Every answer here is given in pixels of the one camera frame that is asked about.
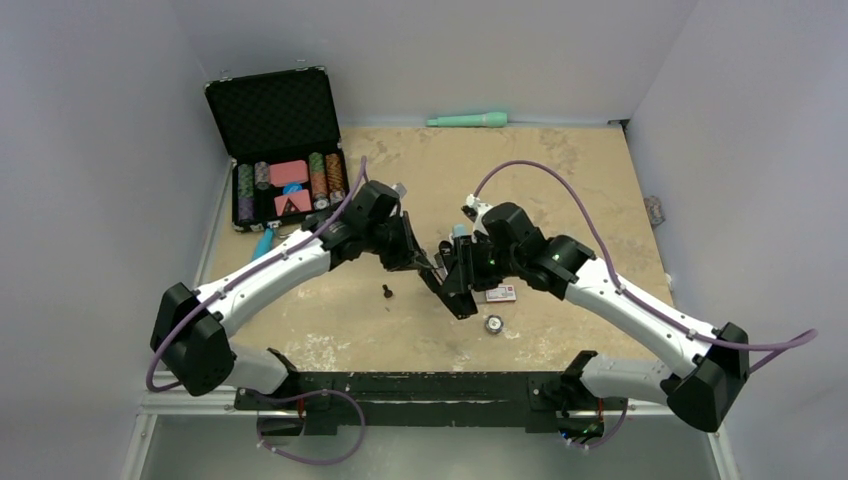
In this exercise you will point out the black poker chip case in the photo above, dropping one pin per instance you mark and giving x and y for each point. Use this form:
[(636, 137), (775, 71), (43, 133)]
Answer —
[(272, 118)]

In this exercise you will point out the red staple box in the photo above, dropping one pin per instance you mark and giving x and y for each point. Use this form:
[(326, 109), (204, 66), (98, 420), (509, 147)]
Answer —
[(504, 293)]

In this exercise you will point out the pink card deck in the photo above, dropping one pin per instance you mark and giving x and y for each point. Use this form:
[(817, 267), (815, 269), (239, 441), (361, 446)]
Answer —
[(293, 202), (290, 172)]

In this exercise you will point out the black stapler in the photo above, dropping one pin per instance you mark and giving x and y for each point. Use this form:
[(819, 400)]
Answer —
[(445, 259)]

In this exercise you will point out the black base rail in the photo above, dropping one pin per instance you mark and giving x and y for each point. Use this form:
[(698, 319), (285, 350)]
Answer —
[(535, 402)]

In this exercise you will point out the mint green marker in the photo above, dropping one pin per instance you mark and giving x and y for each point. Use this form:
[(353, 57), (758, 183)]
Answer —
[(483, 120)]

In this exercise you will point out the pink card deck upper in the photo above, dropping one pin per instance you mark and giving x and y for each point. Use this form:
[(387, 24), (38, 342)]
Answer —
[(290, 172)]

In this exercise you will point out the green chip stack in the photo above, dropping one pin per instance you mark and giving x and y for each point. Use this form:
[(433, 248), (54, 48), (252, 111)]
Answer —
[(245, 192)]

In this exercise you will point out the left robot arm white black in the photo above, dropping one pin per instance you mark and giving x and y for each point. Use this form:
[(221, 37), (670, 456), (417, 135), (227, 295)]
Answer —
[(193, 326)]

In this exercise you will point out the blue handled tool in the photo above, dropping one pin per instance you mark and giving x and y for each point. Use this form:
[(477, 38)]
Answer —
[(264, 245)]

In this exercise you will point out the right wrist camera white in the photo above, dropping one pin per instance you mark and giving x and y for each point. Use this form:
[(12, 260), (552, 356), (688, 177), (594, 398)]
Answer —
[(475, 208)]

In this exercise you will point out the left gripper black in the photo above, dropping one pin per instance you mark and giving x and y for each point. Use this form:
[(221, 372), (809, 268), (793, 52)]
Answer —
[(409, 253)]

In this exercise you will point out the pink card deck lower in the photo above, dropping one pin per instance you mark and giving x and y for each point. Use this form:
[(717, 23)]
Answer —
[(293, 202)]

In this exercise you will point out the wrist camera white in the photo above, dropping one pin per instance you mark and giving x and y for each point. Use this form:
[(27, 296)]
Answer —
[(400, 189), (475, 208)]

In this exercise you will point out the light blue stapler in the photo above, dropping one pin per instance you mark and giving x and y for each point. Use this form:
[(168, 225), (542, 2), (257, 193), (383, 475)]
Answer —
[(458, 231)]

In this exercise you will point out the orange chip stack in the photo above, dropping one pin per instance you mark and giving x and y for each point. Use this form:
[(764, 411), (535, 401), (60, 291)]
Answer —
[(335, 179)]

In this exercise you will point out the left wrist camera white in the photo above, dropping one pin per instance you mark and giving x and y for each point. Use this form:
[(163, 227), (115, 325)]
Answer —
[(400, 189)]

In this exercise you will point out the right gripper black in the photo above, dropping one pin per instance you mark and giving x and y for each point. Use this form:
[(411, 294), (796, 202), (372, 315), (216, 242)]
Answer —
[(465, 275)]

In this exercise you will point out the grey poker chip front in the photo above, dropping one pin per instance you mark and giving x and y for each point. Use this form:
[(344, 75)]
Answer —
[(494, 324)]

